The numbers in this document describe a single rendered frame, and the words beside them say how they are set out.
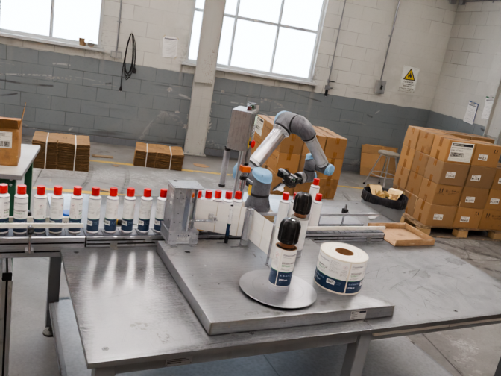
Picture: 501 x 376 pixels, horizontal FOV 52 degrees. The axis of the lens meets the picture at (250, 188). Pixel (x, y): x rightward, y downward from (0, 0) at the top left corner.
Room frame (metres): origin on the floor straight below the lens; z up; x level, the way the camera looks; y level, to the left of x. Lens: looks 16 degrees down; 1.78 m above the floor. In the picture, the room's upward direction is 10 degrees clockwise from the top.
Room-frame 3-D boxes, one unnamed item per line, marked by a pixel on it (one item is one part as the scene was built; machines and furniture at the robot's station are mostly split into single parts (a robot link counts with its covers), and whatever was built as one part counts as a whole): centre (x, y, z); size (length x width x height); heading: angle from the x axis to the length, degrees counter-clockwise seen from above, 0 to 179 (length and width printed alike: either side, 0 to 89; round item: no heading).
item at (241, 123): (2.47, 0.09, 1.38); 0.17 x 0.10 x 0.19; 173
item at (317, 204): (2.61, -0.36, 0.98); 0.05 x 0.05 x 0.20
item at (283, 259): (1.83, -0.17, 1.04); 0.09 x 0.09 x 0.29
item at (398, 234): (2.91, -0.93, 0.85); 0.30 x 0.26 x 0.04; 118
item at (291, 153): (6.40, -0.47, 0.45); 1.20 x 0.84 x 0.89; 18
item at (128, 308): (2.41, -0.21, 0.82); 2.10 x 1.50 x 0.02; 118
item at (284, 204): (2.52, -0.19, 0.98); 0.05 x 0.05 x 0.20
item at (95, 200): (2.08, 0.65, 0.98); 0.05 x 0.05 x 0.20
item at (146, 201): (2.18, 0.45, 0.98); 0.05 x 0.05 x 0.20
